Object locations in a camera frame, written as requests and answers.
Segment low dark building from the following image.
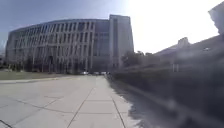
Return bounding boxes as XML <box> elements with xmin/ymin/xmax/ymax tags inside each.
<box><xmin>151</xmin><ymin>1</ymin><xmax>224</xmax><ymax>73</ymax></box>

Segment low concrete kerb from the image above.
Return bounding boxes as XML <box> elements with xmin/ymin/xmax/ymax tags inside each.
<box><xmin>0</xmin><ymin>76</ymin><xmax>78</xmax><ymax>85</ymax></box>

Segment large grey curved building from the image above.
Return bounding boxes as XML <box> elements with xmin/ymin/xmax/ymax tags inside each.
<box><xmin>4</xmin><ymin>14</ymin><xmax>135</xmax><ymax>75</ymax></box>

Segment flat grass strip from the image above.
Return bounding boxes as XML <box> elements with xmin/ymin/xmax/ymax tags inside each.
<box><xmin>0</xmin><ymin>70</ymin><xmax>73</xmax><ymax>81</ymax></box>

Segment dark hedge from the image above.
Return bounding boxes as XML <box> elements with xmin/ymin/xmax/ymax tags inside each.
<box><xmin>109</xmin><ymin>62</ymin><xmax>224</xmax><ymax>128</ymax></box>

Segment row of parked cars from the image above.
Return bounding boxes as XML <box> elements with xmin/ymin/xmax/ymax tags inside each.
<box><xmin>79</xmin><ymin>70</ymin><xmax>112</xmax><ymax>77</ymax></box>

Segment clump of dark leafy trees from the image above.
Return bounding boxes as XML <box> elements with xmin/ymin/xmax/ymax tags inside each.
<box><xmin>121</xmin><ymin>50</ymin><xmax>162</xmax><ymax>70</ymax></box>

